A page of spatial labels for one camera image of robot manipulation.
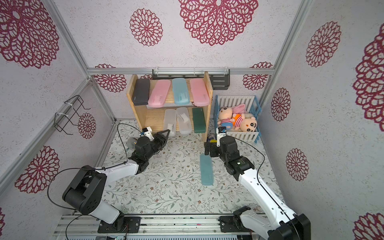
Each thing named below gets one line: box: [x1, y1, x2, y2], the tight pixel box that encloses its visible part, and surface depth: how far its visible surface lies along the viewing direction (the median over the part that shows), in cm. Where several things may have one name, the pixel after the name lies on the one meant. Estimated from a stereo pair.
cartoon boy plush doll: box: [230, 113, 258, 133], surface depth 104 cm
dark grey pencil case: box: [132, 78, 151, 106], surface depth 75 cm
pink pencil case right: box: [190, 78, 210, 107], surface depth 74 cm
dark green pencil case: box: [192, 107, 206, 133], surface depth 91 cm
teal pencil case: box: [199, 153, 214, 186], surface depth 95 cm
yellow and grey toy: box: [126, 137, 138, 151], surface depth 102 cm
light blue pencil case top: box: [172, 77, 190, 106], surface depth 74 cm
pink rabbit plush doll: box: [217, 104, 246, 130], surface depth 108 cm
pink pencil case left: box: [147, 79, 171, 108], surface depth 72 cm
